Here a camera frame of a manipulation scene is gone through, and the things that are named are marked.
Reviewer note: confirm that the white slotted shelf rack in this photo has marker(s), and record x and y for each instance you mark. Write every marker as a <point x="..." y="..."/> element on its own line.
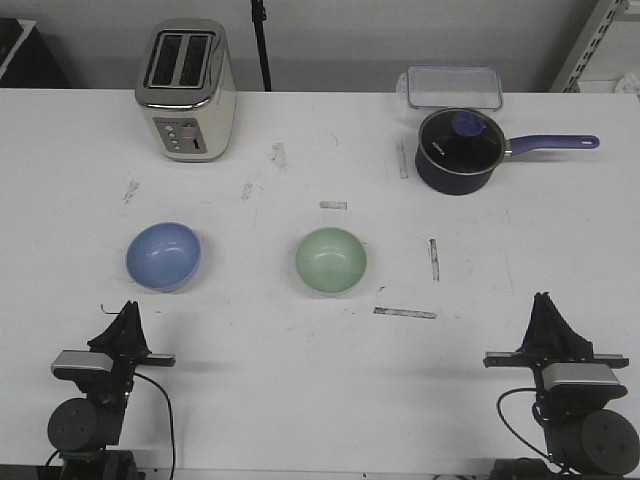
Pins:
<point x="605" y="56"/>

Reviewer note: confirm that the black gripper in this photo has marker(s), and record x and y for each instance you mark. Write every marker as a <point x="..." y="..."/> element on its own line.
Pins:
<point x="114" y="342"/>
<point x="569" y="346"/>

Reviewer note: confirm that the dark blue saucepan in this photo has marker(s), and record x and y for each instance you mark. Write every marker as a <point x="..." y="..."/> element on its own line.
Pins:
<point x="463" y="184"/>

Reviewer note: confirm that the green bowl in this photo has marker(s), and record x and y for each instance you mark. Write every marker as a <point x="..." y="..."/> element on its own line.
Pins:
<point x="330" y="260"/>

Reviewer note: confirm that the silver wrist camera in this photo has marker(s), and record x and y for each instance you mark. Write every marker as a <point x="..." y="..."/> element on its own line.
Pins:
<point x="80" y="365"/>

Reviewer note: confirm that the cream silver toaster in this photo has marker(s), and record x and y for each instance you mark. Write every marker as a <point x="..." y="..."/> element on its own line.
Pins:
<point x="186" y="90"/>

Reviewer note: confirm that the glass pot lid blue knob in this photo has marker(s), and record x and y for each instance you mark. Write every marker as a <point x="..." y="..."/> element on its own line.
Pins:
<point x="462" y="141"/>

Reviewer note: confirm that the blue bowl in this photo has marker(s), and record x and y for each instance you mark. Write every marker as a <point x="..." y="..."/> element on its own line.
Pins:
<point x="163" y="257"/>

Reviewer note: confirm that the clear plastic container blue rim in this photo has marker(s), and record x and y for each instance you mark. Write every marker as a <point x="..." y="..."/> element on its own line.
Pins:
<point x="425" y="86"/>

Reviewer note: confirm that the black tripod pole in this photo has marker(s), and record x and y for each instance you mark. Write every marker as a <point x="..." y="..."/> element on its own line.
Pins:
<point x="258" y="17"/>

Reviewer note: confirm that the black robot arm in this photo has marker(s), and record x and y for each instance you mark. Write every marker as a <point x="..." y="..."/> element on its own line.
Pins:
<point x="584" y="440"/>
<point x="85" y="431"/>

